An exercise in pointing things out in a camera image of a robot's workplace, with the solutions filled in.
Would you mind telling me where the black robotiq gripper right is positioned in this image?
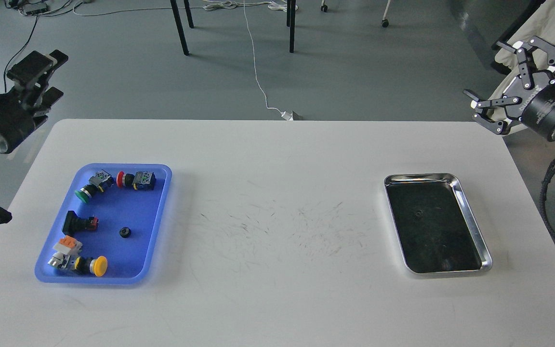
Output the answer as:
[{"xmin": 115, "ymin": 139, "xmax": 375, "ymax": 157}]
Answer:
[{"xmin": 462, "ymin": 36, "xmax": 555, "ymax": 141}]

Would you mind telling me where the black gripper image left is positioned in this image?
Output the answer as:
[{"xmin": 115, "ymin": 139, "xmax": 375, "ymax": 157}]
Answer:
[{"xmin": 0, "ymin": 49, "xmax": 69, "ymax": 154}]

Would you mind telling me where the blue plastic tray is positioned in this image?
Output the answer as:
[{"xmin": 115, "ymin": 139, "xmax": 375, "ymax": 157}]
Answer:
[{"xmin": 34, "ymin": 163, "xmax": 172, "ymax": 285}]

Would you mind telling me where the silver metal tray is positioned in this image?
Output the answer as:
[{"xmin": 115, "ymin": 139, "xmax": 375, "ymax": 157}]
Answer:
[{"xmin": 383, "ymin": 173, "xmax": 493, "ymax": 277}]

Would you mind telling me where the black power strip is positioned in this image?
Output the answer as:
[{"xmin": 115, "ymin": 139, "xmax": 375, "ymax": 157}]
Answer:
[{"xmin": 18, "ymin": 1, "xmax": 49, "ymax": 16}]

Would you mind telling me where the black table leg left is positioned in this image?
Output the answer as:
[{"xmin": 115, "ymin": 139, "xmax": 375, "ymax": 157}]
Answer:
[{"xmin": 169, "ymin": 0, "xmax": 195, "ymax": 56}]

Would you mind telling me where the black table leg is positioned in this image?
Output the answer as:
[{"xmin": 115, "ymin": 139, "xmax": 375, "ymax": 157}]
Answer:
[
  {"xmin": 286, "ymin": 0, "xmax": 297, "ymax": 53},
  {"xmin": 169, "ymin": 0, "xmax": 195, "ymax": 56}
]

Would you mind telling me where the orange white connector block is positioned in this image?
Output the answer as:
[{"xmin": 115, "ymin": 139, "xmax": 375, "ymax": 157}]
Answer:
[{"xmin": 48, "ymin": 235, "xmax": 83, "ymax": 269}]

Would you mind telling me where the yellow push button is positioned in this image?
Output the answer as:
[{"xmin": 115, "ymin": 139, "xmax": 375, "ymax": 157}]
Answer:
[{"xmin": 73, "ymin": 255, "xmax": 108, "ymax": 277}]

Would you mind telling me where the white power adapter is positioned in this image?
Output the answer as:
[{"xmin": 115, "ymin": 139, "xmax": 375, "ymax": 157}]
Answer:
[{"xmin": 280, "ymin": 111, "xmax": 303, "ymax": 121}]

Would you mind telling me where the black table leg right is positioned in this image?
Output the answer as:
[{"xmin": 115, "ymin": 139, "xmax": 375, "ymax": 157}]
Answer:
[{"xmin": 286, "ymin": 0, "xmax": 297, "ymax": 53}]

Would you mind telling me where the green push button switch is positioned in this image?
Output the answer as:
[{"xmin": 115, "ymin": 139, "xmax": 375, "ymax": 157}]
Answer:
[{"xmin": 74, "ymin": 170, "xmax": 115, "ymax": 203}]

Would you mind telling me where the red push button switch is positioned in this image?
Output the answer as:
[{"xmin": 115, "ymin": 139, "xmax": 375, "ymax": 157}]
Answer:
[{"xmin": 115, "ymin": 171, "xmax": 157, "ymax": 191}]

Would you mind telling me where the black push button switch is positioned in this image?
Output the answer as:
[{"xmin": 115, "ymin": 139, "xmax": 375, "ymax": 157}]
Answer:
[{"xmin": 61, "ymin": 210, "xmax": 99, "ymax": 237}]

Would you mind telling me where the white cable on floor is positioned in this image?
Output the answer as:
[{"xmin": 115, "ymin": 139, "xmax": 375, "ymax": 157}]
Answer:
[{"xmin": 202, "ymin": 0, "xmax": 298, "ymax": 119}]

